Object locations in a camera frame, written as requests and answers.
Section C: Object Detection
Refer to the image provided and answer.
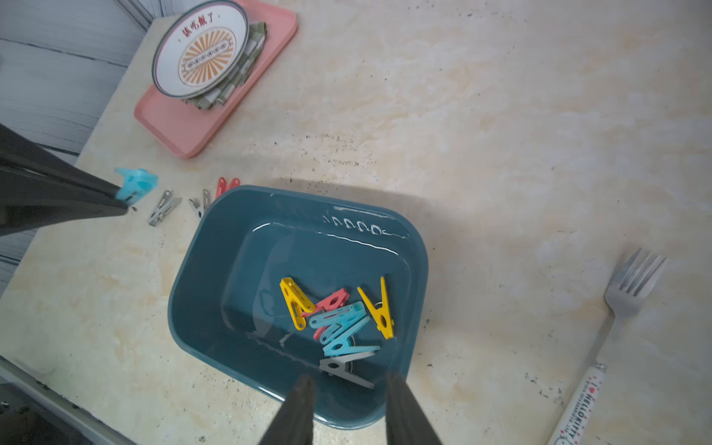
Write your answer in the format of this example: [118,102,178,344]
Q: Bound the teal plastic storage box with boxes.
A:
[168,185,428,429]

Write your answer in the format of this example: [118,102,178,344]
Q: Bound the green checked folded cloth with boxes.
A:
[183,22,267,111]

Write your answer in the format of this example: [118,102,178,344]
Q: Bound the fork with white handle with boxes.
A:
[548,248,668,444]

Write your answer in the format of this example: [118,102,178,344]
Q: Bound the teal clothespin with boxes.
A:
[309,301,366,345]
[115,168,159,206]
[323,317,380,357]

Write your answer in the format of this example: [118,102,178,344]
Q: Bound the yellow clothespin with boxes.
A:
[357,276,395,340]
[280,277,315,331]

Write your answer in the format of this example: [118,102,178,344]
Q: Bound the red clothespin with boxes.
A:
[215,177,241,198]
[302,289,350,341]

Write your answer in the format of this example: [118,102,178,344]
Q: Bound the grey clothespin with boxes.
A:
[148,190,182,227]
[188,189,211,220]
[319,352,376,389]

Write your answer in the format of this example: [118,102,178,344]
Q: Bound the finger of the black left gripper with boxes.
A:
[1,166,129,235]
[1,125,120,198]

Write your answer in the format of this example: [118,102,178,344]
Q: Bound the white plate orange sunburst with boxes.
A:
[151,1,250,99]

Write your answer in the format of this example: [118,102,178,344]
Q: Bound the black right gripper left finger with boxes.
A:
[259,375,316,445]

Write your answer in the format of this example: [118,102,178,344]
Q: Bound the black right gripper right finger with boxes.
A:
[386,374,441,445]

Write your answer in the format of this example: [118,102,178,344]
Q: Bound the pink plastic tray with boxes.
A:
[133,1,298,159]

